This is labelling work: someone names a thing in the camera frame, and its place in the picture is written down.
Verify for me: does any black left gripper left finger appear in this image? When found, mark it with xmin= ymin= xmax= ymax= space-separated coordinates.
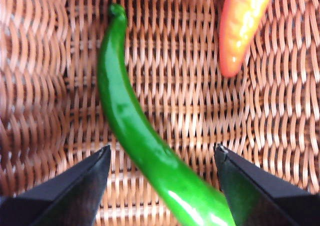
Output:
xmin=0 ymin=145 xmax=112 ymax=226

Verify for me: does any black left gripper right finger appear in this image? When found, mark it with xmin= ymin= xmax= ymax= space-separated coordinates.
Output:
xmin=214 ymin=143 xmax=320 ymax=226

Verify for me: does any green chili pepper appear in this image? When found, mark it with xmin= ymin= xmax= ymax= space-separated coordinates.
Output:
xmin=96 ymin=2 xmax=237 ymax=226

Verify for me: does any brown wicker basket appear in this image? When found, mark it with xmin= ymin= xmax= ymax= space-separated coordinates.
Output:
xmin=0 ymin=0 xmax=320 ymax=226

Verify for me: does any orange toy carrot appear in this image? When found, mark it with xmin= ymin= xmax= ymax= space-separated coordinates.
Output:
xmin=218 ymin=0 xmax=276 ymax=78

